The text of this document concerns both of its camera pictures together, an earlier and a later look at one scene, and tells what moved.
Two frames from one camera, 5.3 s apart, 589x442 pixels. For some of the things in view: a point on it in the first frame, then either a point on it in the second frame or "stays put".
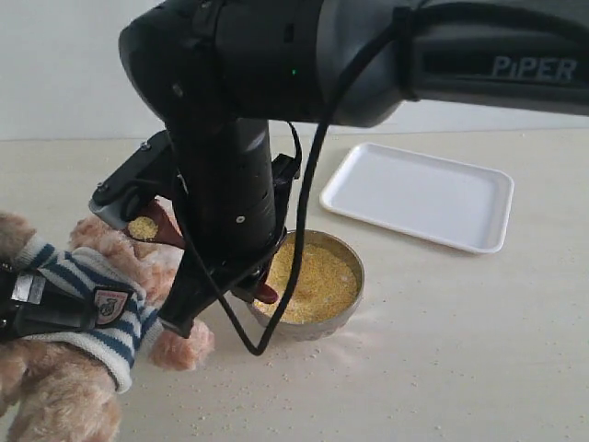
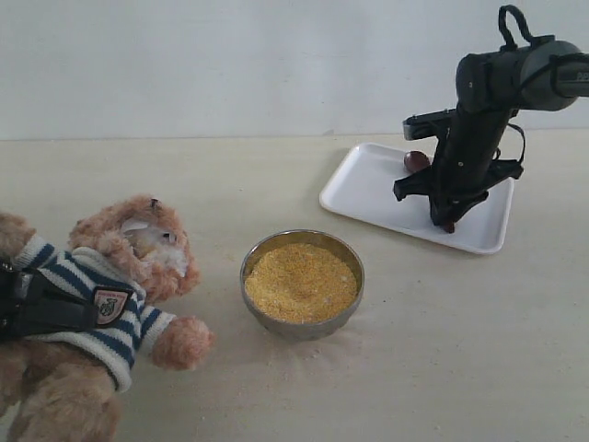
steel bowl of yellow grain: [329, 291] stays put
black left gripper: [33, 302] stays put
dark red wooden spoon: [153, 222] to [416, 160]
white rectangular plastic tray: [447, 201] stays put
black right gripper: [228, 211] to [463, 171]
